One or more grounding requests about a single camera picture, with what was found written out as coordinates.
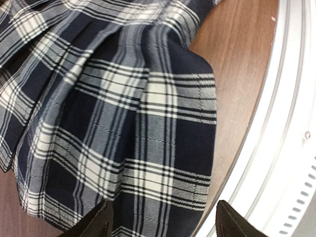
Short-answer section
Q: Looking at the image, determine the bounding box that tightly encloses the black white plaid shirt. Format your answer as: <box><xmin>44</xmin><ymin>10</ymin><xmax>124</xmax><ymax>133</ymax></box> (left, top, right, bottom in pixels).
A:
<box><xmin>0</xmin><ymin>0</ymin><xmax>218</xmax><ymax>237</ymax></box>

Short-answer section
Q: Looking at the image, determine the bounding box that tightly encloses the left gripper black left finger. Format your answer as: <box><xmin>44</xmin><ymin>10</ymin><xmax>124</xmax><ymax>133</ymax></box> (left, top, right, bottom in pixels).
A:
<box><xmin>58</xmin><ymin>200</ymin><xmax>114</xmax><ymax>237</ymax></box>

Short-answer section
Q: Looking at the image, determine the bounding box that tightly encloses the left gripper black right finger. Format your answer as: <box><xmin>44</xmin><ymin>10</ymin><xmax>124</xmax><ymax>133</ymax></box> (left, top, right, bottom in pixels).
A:
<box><xmin>215</xmin><ymin>200</ymin><xmax>267</xmax><ymax>237</ymax></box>

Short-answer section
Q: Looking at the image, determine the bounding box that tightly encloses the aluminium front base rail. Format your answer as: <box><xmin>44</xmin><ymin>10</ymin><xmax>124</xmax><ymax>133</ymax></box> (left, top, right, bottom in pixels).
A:
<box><xmin>197</xmin><ymin>0</ymin><xmax>316</xmax><ymax>237</ymax></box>

